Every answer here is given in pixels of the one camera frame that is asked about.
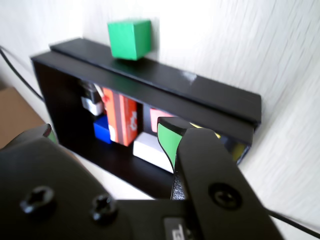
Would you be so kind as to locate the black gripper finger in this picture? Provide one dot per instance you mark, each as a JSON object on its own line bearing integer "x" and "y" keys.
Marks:
{"x": 50, "y": 190}
{"x": 212, "y": 175}

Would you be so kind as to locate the green cube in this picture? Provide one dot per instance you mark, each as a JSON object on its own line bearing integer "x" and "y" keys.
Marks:
{"x": 125, "y": 40}

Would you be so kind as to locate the black cardboard box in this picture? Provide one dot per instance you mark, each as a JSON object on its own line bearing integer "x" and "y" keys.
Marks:
{"x": 62, "y": 100}

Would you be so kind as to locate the white rectangular block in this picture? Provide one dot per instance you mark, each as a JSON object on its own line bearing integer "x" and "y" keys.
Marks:
{"x": 147, "y": 150}

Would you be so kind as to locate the blue cube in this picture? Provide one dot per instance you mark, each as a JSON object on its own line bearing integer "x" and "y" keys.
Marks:
{"x": 101, "y": 130}

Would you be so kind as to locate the small white black block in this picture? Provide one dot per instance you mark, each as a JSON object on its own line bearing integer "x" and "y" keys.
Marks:
{"x": 93, "y": 106}

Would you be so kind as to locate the orange red carton pack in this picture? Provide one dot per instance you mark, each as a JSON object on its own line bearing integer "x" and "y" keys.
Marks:
{"x": 125, "y": 117}

